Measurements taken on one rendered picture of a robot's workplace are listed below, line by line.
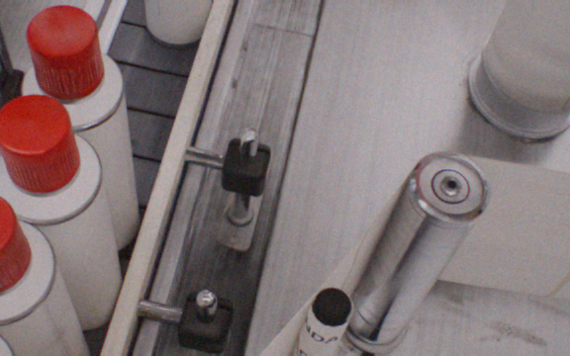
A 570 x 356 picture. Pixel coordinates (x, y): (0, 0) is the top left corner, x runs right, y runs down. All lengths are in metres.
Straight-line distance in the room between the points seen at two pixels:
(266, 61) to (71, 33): 0.33
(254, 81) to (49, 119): 0.35
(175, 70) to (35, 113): 0.28
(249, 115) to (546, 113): 0.23
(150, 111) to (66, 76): 0.22
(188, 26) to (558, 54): 0.27
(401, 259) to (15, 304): 0.19
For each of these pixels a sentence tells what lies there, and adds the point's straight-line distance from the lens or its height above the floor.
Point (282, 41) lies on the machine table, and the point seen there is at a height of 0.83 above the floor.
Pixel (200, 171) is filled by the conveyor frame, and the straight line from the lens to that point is 0.59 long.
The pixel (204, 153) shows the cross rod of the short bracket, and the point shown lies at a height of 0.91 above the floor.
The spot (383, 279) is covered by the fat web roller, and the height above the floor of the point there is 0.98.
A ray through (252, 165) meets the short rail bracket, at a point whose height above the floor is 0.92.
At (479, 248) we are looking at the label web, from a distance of 0.49.
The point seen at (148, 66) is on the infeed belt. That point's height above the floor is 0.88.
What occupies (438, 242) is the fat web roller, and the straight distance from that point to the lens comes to 0.40.
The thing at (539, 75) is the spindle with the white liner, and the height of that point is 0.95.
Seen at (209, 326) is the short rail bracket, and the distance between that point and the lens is 0.50.
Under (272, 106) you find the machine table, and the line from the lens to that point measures 0.68.
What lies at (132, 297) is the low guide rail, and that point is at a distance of 0.51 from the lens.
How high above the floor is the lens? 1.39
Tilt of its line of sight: 60 degrees down
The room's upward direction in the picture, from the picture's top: 11 degrees clockwise
